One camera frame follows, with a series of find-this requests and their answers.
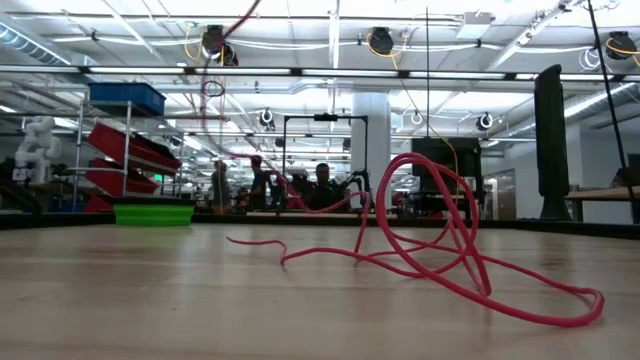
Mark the red wire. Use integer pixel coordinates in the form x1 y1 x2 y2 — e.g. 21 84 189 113
199 0 606 330

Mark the person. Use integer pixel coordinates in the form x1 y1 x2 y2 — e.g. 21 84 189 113
209 159 233 215
306 162 352 212
248 154 272 212

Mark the black gantry stand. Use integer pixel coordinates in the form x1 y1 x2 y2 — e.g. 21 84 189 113
281 113 370 216

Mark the white square pillar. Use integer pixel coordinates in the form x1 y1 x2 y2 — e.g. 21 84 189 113
351 92 392 214

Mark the long ceiling light strip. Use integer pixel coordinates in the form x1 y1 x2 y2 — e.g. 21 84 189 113
0 64 640 83

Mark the black monitor cabinet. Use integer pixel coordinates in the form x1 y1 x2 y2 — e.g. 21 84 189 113
410 136 485 214

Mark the green square plastic bin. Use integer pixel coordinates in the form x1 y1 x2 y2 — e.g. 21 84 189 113
113 203 195 228

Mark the red plastic storage bin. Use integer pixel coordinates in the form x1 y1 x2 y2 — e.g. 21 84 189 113
83 158 161 197
82 193 116 215
86 122 183 175

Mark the blue plastic storage bin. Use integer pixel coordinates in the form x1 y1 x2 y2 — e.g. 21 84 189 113
88 81 167 117

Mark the white ceiling box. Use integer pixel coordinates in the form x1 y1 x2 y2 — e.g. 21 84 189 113
455 10 496 40

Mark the tall black panel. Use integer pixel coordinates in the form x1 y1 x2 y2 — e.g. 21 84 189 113
533 63 573 222

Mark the wooden table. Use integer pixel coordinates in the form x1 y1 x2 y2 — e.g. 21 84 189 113
564 184 640 225

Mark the slanted black pole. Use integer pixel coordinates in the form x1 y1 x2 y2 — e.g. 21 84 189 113
586 0 637 204

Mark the small ceiling cord reel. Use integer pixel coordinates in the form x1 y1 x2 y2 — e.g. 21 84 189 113
474 111 496 133
258 106 277 133

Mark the thin black hanging cable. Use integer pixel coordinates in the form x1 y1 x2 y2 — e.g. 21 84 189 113
425 7 431 139

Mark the black ceiling cord reel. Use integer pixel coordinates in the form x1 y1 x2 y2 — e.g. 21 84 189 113
366 26 407 59
604 30 640 64
183 23 239 68

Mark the metal wire shelf rack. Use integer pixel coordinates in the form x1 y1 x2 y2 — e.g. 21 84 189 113
71 98 187 214

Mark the black aluminium table frame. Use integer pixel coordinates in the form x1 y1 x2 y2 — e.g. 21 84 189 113
0 212 640 240

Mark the silver ceiling duct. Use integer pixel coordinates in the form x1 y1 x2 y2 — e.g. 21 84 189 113
0 22 72 67

